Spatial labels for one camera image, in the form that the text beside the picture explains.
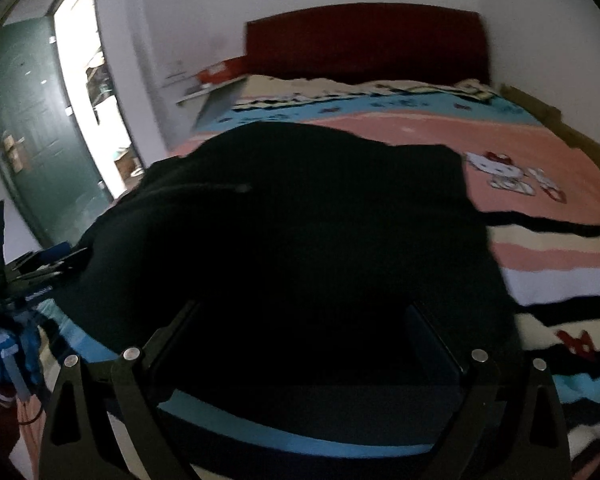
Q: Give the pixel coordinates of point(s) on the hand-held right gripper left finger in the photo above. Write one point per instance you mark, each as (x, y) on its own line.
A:
(180, 330)

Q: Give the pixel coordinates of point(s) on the white nightstand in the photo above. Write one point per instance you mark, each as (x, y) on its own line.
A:
(219, 102)

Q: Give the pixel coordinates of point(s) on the orange box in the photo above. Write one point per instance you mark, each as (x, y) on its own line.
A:
(220, 71)

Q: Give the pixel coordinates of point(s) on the dark red headboard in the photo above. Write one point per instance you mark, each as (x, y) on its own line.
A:
(365, 42)

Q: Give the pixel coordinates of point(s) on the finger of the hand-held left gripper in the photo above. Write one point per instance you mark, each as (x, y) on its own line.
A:
(62, 266)
(50, 253)

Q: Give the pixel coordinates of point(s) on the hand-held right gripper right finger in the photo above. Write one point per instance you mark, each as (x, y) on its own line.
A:
(432, 342)

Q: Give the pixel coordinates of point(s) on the black jacket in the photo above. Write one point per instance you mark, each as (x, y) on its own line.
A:
(290, 240)

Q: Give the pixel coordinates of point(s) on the white wall switch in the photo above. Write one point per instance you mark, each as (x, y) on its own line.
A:
(175, 69)

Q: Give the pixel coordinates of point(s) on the striped cartoon printed blanket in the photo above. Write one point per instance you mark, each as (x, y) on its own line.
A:
(545, 220)

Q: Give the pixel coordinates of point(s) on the brass door lock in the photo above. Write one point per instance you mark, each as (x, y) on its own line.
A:
(13, 152)

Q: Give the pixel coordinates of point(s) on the green door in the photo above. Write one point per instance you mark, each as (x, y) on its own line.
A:
(35, 125)

